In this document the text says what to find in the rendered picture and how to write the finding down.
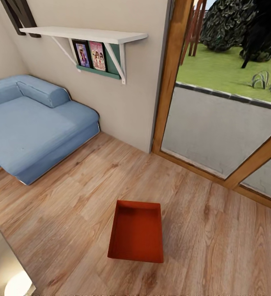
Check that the storage box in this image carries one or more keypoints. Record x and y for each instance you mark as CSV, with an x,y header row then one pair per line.
x,y
137,232

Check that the decorative sign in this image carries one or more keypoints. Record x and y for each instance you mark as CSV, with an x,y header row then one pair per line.
x,y
20,15

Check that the shelf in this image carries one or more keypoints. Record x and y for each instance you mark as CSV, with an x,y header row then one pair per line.
x,y
113,43

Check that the door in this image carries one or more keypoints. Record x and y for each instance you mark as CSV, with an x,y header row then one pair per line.
x,y
214,107

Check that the picture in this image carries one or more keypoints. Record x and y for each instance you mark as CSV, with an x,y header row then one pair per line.
x,y
82,55
97,55

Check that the sofa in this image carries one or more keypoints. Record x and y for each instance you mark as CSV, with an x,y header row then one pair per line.
x,y
40,126

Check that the coffee table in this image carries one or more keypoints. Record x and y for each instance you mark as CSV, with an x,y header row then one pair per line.
x,y
14,278

